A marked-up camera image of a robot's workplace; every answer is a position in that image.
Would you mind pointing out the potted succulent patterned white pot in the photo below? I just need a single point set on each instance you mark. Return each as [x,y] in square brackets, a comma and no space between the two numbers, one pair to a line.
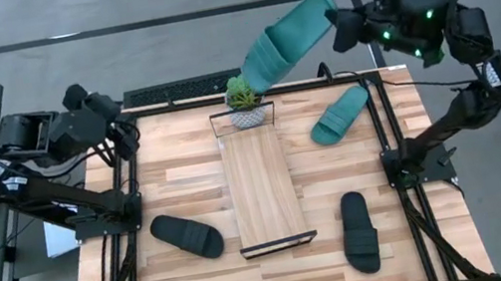
[243,96]

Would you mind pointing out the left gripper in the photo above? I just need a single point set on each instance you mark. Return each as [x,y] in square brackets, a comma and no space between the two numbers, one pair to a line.
[124,140]

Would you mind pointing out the green slide sandal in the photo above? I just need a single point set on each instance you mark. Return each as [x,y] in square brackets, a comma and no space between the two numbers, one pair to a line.
[337,116]
[285,39]

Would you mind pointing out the wooden shelf black metal frame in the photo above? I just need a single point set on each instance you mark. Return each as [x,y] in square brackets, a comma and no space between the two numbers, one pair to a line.
[260,184]

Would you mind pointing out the black slide sandal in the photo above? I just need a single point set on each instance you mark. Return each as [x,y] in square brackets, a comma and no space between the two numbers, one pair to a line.
[360,234]
[184,234]

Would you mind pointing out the white paper sheet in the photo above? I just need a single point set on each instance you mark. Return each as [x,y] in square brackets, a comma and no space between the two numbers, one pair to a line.
[57,242]

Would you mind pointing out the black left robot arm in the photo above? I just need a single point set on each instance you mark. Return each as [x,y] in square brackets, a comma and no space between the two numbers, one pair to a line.
[89,201]

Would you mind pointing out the black aluminium table frame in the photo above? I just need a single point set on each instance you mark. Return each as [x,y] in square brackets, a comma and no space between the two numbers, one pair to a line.
[165,109]

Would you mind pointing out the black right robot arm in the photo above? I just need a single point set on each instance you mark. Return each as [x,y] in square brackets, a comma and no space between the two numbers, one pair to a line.
[467,108]

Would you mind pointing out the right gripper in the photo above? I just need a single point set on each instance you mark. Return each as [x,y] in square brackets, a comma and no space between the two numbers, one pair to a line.
[388,20]

